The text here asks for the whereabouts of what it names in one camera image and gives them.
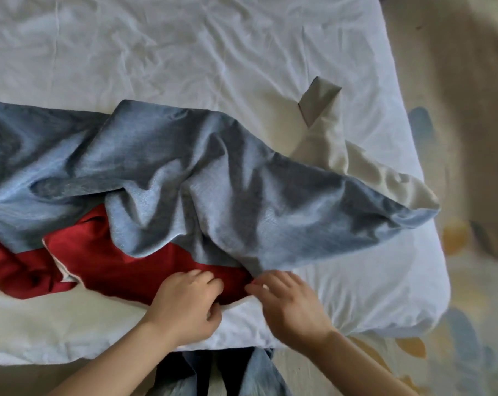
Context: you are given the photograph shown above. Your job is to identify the person's right hand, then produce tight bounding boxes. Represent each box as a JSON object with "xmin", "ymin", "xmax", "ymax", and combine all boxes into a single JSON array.
[{"xmin": 244, "ymin": 271, "xmax": 337, "ymax": 348}]

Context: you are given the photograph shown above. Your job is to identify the person's left forearm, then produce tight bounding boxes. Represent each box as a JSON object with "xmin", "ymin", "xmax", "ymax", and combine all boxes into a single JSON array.
[{"xmin": 47, "ymin": 318, "xmax": 179, "ymax": 396}]

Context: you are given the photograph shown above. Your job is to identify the person's left hand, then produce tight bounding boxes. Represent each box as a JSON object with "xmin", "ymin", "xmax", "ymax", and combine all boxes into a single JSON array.
[{"xmin": 144, "ymin": 269, "xmax": 225, "ymax": 348}]

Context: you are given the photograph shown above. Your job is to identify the pastel patterned floor rug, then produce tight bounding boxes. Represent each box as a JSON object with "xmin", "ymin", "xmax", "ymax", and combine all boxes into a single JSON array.
[{"xmin": 269, "ymin": 105, "xmax": 498, "ymax": 396}]

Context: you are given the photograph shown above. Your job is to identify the bed with white sheet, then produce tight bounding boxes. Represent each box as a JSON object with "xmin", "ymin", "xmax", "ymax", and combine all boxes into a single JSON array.
[{"xmin": 0, "ymin": 0, "xmax": 452, "ymax": 366}]

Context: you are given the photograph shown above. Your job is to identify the person's blue jeans legs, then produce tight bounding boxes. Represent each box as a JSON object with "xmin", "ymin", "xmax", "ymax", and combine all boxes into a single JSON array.
[{"xmin": 147, "ymin": 346, "xmax": 293, "ymax": 396}]

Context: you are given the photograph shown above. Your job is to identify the person's right forearm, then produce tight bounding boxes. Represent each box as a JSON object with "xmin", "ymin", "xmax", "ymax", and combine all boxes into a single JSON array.
[{"xmin": 309, "ymin": 330, "xmax": 419, "ymax": 396}]

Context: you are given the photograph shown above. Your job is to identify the blue red beige colour-block cloth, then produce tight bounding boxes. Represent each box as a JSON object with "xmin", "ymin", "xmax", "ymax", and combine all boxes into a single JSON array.
[{"xmin": 0, "ymin": 77, "xmax": 441, "ymax": 306}]

